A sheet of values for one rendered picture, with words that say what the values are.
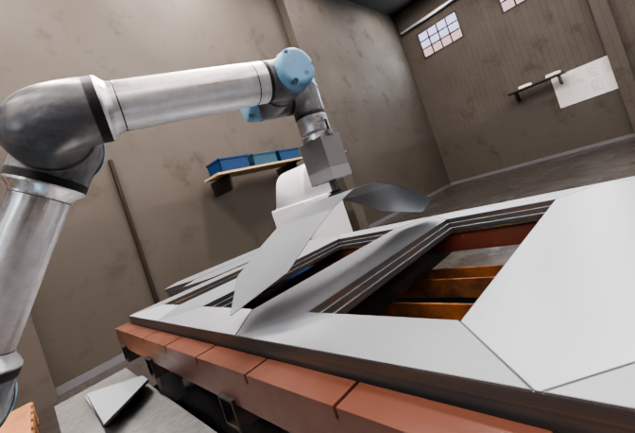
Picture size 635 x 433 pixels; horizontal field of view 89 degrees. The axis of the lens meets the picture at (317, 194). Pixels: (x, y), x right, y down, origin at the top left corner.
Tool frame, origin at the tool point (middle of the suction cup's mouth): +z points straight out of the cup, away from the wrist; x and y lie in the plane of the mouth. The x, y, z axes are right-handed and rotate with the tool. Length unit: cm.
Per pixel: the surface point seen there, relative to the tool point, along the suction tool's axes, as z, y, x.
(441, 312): 30.1, -14.5, -4.8
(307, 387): 18.3, -23.4, 36.3
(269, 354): 17.8, -11.1, 33.8
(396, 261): 17.0, -9.7, -1.7
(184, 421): 33, 20, 42
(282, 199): -16, 301, -191
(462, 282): 29.0, -13.4, -18.4
